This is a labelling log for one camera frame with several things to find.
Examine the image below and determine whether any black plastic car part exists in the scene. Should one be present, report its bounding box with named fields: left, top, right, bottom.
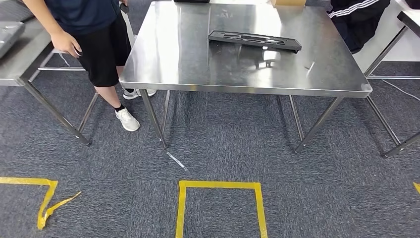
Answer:
left=208, top=30, right=303, bottom=54

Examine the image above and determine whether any stainless steel workbench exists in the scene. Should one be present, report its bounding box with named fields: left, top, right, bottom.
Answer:
left=118, top=0, right=373, bottom=154

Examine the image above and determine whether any white cabinet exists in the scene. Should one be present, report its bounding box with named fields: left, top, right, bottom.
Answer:
left=118, top=2, right=138, bottom=48

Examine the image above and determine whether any person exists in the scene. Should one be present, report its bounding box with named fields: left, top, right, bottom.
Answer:
left=21, top=0, right=158, bottom=132
left=327, top=0, right=392, bottom=55

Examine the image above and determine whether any stainless steel side table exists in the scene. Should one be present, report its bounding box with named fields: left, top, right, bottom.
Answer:
left=0, top=17, right=99, bottom=147

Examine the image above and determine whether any grey flat case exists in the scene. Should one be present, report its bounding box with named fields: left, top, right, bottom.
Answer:
left=0, top=21, right=26, bottom=59

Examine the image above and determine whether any dark metal table leg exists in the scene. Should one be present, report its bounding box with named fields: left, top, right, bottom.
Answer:
left=19, top=78, right=92, bottom=147

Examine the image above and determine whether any yellow floor tape square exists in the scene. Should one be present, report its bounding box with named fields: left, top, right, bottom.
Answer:
left=0, top=177, right=82, bottom=230

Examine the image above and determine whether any brown cardboard box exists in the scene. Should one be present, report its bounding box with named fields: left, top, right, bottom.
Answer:
left=270, top=0, right=307, bottom=7

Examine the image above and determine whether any white table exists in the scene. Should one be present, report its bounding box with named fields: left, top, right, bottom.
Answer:
left=353, top=0, right=420, bottom=158

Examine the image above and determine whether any dark edged table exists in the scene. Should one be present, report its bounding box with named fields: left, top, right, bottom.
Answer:
left=397, top=9, right=420, bottom=37

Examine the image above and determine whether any white floor cable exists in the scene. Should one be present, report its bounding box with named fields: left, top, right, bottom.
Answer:
left=381, top=79, right=420, bottom=102

